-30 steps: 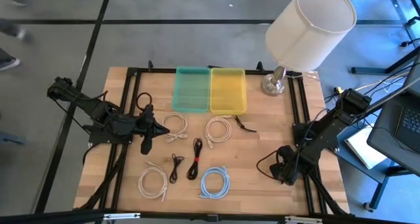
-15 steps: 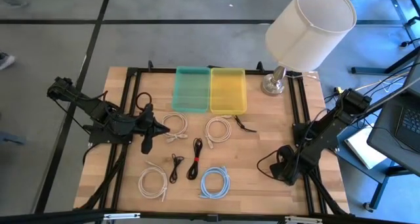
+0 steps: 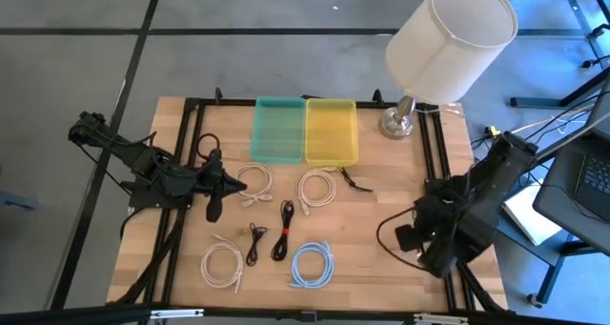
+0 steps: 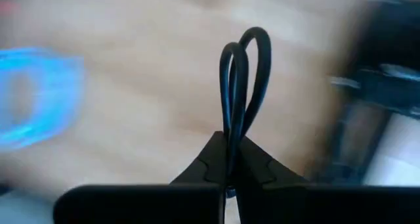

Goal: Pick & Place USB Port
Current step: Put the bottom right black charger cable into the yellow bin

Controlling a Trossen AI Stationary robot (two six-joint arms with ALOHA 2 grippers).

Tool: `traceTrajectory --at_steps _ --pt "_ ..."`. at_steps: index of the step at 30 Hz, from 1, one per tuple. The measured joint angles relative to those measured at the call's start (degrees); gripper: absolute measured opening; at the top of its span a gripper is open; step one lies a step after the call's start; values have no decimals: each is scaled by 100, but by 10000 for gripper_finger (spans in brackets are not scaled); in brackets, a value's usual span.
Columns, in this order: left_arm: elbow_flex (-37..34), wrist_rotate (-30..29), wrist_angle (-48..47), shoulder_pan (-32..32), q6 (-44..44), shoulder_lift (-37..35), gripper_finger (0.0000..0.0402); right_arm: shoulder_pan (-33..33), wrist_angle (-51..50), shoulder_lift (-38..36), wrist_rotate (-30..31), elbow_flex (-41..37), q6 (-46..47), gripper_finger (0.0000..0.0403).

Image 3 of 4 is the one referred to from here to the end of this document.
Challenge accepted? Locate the yellow plastic bin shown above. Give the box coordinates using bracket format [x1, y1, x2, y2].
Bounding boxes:
[304, 97, 360, 168]

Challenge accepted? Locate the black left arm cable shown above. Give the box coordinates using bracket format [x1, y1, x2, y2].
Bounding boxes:
[195, 132, 222, 167]

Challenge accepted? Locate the black cable with red band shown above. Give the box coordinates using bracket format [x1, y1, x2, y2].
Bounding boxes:
[270, 199, 295, 263]

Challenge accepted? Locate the black metal floor stand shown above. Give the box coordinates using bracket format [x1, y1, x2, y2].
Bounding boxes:
[509, 0, 610, 109]

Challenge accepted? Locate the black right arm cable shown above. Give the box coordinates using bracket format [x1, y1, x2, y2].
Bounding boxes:
[376, 206, 426, 272]

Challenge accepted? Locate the white book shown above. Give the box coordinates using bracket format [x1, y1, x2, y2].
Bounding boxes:
[500, 179, 563, 247]

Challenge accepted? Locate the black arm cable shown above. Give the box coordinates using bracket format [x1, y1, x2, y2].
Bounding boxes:
[376, 206, 426, 272]
[195, 132, 222, 167]

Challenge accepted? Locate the table lamp with white shade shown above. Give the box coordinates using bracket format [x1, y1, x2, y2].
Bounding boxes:
[379, 0, 519, 139]

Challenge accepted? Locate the thin black cable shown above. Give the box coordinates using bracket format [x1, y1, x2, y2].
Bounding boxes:
[245, 222, 269, 268]

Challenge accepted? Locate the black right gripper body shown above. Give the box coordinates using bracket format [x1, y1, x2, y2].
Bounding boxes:
[413, 219, 459, 279]

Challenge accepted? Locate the short black cable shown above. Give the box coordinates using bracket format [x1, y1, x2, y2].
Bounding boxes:
[338, 166, 375, 193]

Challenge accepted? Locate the silver metal bracket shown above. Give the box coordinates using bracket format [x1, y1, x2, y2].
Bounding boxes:
[413, 314, 470, 325]
[151, 308, 205, 319]

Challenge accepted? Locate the black aluminium table frame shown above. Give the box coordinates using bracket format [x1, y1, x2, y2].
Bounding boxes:
[0, 87, 610, 325]

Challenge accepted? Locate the grey rolling cart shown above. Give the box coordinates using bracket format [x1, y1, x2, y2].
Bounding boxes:
[490, 133, 610, 310]

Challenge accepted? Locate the white cable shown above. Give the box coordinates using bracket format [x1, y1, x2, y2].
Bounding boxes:
[295, 168, 337, 216]
[199, 234, 245, 294]
[234, 161, 275, 209]

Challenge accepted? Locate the dark laptop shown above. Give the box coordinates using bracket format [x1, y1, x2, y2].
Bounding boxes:
[573, 74, 610, 221]

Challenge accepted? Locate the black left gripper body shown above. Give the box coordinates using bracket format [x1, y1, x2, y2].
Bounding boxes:
[202, 148, 226, 224]

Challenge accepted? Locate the teal plastic bin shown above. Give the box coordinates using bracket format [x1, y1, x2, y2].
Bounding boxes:
[249, 95, 307, 165]

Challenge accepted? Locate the coiled light blue cable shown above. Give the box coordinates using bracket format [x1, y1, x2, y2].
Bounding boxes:
[289, 241, 336, 290]

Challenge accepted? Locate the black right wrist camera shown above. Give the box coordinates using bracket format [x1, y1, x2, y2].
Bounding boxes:
[394, 223, 417, 254]

